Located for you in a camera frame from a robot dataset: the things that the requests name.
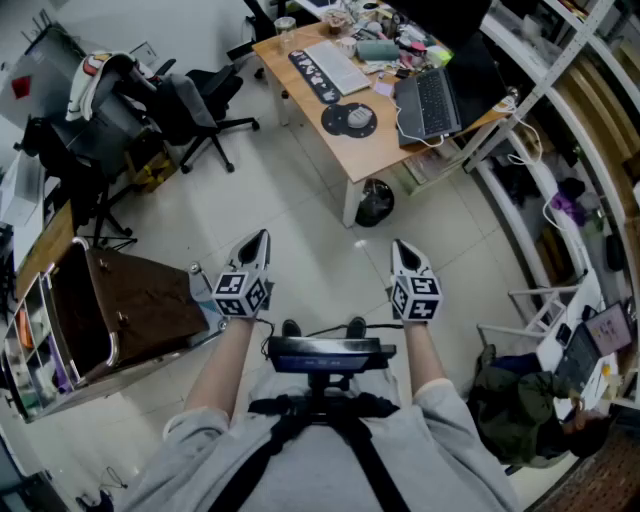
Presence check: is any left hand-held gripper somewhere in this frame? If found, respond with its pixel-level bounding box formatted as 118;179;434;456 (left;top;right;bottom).
211;228;275;320

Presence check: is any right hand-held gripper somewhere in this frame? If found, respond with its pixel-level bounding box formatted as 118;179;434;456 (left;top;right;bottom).
389;238;445;322

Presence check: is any wooden shelf cart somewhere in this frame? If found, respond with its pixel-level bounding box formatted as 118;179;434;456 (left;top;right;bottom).
0;237;227;425

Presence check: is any person's right forearm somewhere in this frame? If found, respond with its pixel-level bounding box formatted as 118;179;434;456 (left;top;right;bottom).
402;319;451;401

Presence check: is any person's left forearm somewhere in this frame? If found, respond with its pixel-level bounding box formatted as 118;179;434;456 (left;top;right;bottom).
183;315;254;419

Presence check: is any black trash bin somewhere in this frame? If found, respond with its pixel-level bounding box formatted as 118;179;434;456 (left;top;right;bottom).
353;177;396;229

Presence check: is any wooden desk with white legs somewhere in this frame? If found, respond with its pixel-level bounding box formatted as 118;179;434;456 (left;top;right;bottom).
252;14;519;229

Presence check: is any black chest-mounted device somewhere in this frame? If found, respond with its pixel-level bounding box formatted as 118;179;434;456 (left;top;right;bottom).
264;334;399;394

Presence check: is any white stool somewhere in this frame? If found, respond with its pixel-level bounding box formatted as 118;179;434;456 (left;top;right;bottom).
476;283;582;347

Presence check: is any yellow box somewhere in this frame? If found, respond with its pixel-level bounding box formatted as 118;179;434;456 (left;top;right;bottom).
123;144;179;195

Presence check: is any black chest harness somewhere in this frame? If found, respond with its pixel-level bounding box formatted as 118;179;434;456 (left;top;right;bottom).
207;392;411;512

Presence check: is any round black mouse pad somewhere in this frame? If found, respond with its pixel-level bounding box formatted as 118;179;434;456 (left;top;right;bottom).
320;101;379;141

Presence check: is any grey laptop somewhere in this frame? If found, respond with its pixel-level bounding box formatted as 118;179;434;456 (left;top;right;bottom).
393;30;509;148

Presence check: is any purple fabric item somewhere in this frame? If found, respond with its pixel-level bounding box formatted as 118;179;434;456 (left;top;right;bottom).
548;178;587;226

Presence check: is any black office chair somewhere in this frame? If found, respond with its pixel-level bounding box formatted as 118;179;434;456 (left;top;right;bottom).
152;58;261;175

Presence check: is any seated person dark jacket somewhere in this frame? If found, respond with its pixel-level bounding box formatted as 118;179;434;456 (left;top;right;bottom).
467;343;574;470

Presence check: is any open dark laptop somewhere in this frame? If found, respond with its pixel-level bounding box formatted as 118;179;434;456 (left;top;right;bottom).
553;299;635;396

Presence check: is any dark grey office chair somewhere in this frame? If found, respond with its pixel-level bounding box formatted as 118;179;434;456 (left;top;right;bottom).
49;74;166;251

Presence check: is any black patterned wrist rest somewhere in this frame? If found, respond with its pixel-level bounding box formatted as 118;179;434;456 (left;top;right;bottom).
287;48;344;105

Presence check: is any wooden side desk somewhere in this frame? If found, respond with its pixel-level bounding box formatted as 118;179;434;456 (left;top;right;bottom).
13;198;76;301

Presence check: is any white keyboard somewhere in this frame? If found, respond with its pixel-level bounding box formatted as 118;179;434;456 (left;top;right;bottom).
303;39;372;97

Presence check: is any yellow-green box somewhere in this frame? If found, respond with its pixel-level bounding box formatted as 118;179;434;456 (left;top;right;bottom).
424;44;454;70

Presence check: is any teal pencil case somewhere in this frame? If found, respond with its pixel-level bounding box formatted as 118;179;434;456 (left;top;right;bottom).
355;38;401;63

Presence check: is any purple cloth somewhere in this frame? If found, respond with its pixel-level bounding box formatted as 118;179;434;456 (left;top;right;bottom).
49;357;74;396

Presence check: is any person's grey sweatshirt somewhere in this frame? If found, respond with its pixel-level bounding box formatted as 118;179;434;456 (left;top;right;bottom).
114;377;521;512

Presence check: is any white shelving unit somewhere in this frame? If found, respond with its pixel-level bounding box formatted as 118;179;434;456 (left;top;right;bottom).
464;0;640;416

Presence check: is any clear glass jar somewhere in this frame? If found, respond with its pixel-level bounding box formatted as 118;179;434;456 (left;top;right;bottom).
273;16;298;51

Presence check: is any black stick vacuum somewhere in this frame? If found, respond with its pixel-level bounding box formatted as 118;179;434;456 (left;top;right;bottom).
242;0;289;44

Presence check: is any white patterned blanket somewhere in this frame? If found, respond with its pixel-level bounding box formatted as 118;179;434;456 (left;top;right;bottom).
65;49;157;123

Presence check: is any grey cabinet with red diamond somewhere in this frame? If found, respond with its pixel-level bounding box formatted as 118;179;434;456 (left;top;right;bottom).
0;22;94;131

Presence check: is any white charging cable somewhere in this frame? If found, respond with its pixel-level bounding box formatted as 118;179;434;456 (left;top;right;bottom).
395;102;546;166

